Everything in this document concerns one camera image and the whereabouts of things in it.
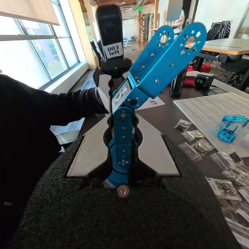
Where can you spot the red metal tube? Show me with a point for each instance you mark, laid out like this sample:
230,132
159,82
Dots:
189,81

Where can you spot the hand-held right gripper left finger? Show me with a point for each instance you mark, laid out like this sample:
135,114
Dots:
89,153

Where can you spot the small black display device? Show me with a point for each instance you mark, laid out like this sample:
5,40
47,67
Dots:
203,80

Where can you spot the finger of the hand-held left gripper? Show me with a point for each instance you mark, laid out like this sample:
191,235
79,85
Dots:
104,87
125,75

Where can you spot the wooden ceiling post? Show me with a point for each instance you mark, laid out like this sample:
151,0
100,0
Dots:
156,15

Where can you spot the wooden office desk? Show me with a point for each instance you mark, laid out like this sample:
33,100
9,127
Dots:
223,45

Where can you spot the pile of small hardware bags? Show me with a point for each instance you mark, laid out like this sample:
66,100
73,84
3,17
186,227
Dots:
223,165

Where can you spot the blue metal bracket assembly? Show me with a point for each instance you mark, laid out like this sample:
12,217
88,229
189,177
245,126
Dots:
231,124

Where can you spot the person's left forearm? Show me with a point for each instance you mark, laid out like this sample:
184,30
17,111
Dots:
77,105

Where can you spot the black mesh office chair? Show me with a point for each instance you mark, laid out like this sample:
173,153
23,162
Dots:
235,70

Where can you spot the blue wristband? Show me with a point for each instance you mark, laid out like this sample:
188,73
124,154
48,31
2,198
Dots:
98,97

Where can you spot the blue toy robot arm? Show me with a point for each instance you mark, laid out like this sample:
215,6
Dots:
159,64

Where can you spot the red tool case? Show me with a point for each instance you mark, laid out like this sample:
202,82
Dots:
204,68

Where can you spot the open instruction booklet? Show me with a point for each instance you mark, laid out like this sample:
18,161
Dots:
153,104

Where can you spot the white foam sheet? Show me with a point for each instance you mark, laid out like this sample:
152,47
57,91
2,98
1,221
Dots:
210,109

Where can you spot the black perforated cylinder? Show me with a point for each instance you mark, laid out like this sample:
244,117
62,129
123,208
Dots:
177,85

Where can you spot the office chair with striped jacket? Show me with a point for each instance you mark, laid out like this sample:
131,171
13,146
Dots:
218,30

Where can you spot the office window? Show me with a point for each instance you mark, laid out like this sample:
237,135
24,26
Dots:
38,54

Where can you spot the person's black clothed torso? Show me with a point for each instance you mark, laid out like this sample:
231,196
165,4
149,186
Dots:
23,145

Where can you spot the white window blind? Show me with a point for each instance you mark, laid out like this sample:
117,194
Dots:
29,9

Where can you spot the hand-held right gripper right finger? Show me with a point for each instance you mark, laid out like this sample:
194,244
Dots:
155,155

